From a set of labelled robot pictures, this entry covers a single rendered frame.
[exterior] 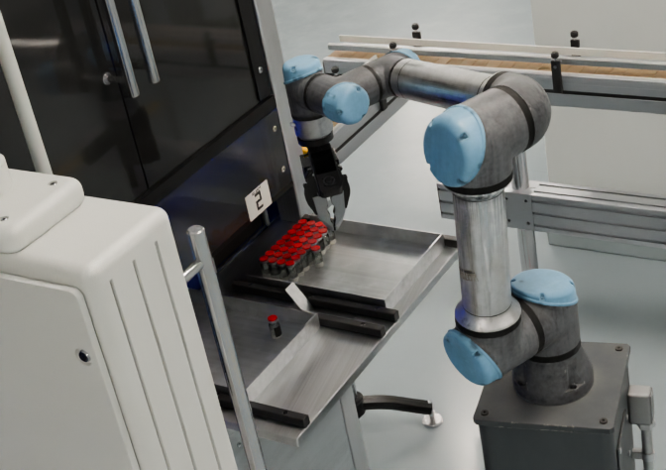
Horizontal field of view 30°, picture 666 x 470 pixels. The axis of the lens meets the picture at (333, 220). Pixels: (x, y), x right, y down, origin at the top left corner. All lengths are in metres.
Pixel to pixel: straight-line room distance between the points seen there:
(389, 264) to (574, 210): 0.95
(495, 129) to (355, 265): 0.79
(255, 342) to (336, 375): 0.22
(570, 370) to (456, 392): 1.39
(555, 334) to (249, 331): 0.64
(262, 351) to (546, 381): 0.56
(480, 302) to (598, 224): 1.38
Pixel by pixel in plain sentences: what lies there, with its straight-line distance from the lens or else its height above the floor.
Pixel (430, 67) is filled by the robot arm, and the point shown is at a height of 1.39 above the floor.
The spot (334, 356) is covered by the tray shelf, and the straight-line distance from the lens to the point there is 2.40.
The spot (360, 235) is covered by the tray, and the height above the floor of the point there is 0.88.
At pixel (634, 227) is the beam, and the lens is 3.44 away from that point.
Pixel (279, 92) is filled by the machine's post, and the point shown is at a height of 1.21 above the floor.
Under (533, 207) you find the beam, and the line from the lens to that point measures 3.53.
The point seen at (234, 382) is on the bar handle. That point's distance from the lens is 1.79.
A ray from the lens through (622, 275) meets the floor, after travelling 4.13.
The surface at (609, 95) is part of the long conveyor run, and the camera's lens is 3.25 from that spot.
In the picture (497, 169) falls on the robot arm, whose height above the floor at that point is 1.34.
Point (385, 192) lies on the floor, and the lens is 4.79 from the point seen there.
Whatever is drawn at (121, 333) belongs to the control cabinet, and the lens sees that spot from 1.55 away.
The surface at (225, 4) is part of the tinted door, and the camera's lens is 2.58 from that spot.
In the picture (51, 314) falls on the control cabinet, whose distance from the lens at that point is 1.56.
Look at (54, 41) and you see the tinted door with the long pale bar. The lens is 2.21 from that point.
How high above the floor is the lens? 2.26
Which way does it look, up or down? 29 degrees down
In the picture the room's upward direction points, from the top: 11 degrees counter-clockwise
